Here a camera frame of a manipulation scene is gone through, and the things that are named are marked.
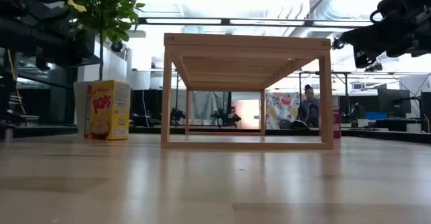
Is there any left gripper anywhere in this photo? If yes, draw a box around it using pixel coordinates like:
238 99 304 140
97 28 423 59
0 24 102 67

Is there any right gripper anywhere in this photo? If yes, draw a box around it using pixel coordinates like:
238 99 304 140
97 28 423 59
339 13 431 58

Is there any yellow cereal box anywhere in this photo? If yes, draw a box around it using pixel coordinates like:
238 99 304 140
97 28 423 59
84 79 131 141

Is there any pink cereal box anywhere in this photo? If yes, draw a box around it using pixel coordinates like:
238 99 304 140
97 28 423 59
333 95 342 139

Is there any slatted wooden shelf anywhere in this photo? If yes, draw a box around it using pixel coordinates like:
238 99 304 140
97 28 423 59
160 32 335 150

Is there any small yellow tag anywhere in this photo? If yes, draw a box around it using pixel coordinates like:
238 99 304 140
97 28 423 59
67 0 88 13

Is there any green leafy plant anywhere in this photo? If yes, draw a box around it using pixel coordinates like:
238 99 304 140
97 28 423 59
55 0 146 82

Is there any black computer monitor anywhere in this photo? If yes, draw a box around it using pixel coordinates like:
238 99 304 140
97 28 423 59
376 88 412 114

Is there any blue box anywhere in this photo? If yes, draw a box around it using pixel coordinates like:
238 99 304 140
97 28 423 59
365 111 387 121

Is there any person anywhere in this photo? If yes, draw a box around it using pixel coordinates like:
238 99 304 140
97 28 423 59
297 83 321 129

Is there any floral patterned cloth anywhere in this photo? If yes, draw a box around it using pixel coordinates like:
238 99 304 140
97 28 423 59
265 91 301 130

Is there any grey hanging cloth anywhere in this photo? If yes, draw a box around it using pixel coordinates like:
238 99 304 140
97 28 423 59
192 91 226 121

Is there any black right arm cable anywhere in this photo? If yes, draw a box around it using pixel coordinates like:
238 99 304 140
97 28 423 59
369 9 387 26

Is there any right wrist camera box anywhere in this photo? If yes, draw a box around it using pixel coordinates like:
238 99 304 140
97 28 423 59
353 48 373 69

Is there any thin yellow cord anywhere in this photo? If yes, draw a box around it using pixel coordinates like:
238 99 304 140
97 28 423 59
6 48 27 114

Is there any black aluminium table frame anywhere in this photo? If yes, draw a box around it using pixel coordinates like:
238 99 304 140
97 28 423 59
0 124 431 145

